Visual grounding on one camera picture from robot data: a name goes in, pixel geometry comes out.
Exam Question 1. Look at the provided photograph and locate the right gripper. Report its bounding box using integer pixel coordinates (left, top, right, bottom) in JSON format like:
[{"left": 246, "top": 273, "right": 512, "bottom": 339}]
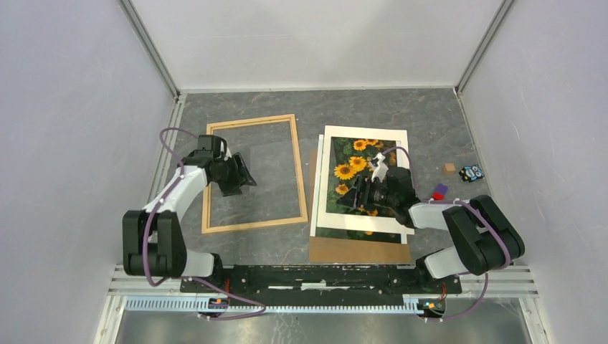
[{"left": 336, "top": 175, "right": 397, "bottom": 211}]

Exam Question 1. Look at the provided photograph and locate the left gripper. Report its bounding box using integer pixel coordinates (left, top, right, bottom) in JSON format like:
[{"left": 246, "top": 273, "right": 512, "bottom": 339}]
[{"left": 212, "top": 153, "right": 257, "bottom": 198}]

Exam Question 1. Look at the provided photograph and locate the white photo mat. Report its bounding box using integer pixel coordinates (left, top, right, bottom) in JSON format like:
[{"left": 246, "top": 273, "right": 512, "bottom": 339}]
[{"left": 310, "top": 125, "right": 415, "bottom": 243}]

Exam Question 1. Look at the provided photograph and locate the wooden picture frame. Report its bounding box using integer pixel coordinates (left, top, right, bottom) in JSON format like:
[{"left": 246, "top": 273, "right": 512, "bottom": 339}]
[{"left": 201, "top": 114, "right": 308, "bottom": 234}]

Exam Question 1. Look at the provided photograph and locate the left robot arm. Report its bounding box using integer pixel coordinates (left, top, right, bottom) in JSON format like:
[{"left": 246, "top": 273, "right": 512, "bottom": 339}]
[{"left": 122, "top": 135, "right": 256, "bottom": 292}]

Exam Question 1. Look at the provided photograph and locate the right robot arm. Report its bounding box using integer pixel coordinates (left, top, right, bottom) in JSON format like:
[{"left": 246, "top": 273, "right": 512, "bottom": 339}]
[{"left": 337, "top": 167, "right": 526, "bottom": 292}]

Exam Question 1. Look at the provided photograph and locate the sunflower photo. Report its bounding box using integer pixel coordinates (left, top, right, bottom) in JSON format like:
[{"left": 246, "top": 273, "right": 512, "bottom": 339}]
[{"left": 310, "top": 133, "right": 414, "bottom": 244}]

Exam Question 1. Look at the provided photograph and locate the brown backing board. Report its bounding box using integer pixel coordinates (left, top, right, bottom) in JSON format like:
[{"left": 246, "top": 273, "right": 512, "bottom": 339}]
[{"left": 308, "top": 149, "right": 413, "bottom": 264}]

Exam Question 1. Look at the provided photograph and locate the red purple block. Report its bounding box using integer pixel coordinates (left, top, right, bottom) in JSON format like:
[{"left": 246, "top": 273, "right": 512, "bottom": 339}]
[{"left": 432, "top": 183, "right": 449, "bottom": 201}]

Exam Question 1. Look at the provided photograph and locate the small wooden cube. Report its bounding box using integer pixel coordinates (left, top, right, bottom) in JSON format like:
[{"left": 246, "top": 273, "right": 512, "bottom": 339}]
[{"left": 443, "top": 163, "right": 456, "bottom": 175}]

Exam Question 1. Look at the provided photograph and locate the black blue toy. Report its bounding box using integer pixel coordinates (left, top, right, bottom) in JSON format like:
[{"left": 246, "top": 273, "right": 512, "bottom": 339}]
[{"left": 459, "top": 164, "right": 485, "bottom": 183}]

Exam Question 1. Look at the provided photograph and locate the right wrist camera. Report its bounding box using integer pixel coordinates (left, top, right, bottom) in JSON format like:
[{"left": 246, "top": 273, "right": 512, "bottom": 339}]
[{"left": 369, "top": 153, "right": 388, "bottom": 182}]

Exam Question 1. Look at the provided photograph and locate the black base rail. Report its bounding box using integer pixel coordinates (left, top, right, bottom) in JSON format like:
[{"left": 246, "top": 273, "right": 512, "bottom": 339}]
[{"left": 180, "top": 264, "right": 462, "bottom": 320}]

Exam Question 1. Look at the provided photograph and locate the white slotted cable duct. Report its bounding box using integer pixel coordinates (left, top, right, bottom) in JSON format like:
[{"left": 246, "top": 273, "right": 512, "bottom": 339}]
[{"left": 124, "top": 296, "right": 444, "bottom": 315}]

